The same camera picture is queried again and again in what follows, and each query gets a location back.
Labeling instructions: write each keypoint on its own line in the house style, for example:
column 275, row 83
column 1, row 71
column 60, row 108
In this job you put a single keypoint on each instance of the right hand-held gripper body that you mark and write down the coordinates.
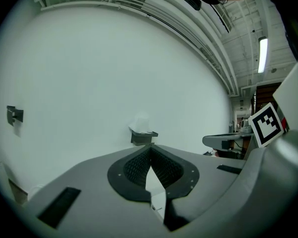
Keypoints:
column 267, row 125

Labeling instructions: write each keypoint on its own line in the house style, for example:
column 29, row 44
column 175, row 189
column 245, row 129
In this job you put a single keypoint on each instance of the grey rounded desk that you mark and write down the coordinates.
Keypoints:
column 226, row 137

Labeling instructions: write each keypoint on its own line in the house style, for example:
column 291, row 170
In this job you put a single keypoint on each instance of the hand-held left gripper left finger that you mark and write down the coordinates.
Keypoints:
column 89, row 177

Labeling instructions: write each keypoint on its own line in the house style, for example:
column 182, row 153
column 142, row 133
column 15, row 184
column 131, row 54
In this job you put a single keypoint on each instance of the ceiling air vent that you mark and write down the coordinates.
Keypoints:
column 223, row 17

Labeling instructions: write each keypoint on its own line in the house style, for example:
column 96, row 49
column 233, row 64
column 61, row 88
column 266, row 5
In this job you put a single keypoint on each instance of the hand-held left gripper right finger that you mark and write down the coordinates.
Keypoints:
column 203, row 162

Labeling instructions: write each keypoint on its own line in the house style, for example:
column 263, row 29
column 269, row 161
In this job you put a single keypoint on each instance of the long ceiling lamp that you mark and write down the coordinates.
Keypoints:
column 262, row 54

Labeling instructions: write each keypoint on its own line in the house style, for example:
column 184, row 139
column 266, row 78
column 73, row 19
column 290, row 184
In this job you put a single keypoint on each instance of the black wall paper holder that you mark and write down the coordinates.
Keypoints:
column 15, row 115
column 142, row 137

